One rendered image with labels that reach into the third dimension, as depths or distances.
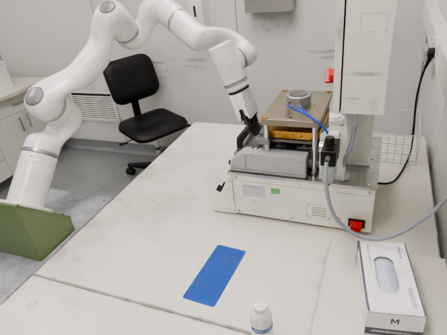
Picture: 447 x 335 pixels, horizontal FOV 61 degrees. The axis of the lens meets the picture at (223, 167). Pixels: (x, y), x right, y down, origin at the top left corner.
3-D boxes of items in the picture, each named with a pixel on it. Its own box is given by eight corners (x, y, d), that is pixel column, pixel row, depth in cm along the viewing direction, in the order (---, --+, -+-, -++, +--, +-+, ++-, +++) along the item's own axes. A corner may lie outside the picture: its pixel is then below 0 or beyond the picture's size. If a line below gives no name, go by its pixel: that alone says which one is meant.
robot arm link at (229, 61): (239, 76, 134) (219, 87, 130) (223, 40, 129) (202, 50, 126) (253, 72, 127) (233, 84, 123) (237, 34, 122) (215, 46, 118)
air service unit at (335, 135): (339, 167, 113) (342, 121, 106) (332, 195, 102) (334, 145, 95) (322, 166, 115) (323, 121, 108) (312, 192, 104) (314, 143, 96)
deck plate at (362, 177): (382, 139, 137) (382, 136, 137) (376, 191, 110) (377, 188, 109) (259, 130, 154) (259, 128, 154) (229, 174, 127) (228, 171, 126)
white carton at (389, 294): (402, 264, 102) (406, 242, 98) (422, 339, 83) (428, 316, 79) (354, 260, 105) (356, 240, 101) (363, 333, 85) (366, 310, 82)
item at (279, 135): (328, 119, 133) (330, 93, 129) (318, 147, 116) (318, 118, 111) (281, 116, 140) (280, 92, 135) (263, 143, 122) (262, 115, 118)
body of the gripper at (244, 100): (233, 85, 135) (245, 113, 139) (223, 95, 127) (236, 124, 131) (251, 78, 131) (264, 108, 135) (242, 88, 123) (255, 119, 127)
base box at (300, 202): (376, 179, 146) (380, 139, 137) (369, 243, 116) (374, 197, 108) (244, 165, 165) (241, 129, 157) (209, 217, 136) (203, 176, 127)
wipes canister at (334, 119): (343, 141, 176) (345, 110, 168) (341, 149, 169) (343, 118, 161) (324, 139, 179) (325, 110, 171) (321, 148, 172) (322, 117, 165)
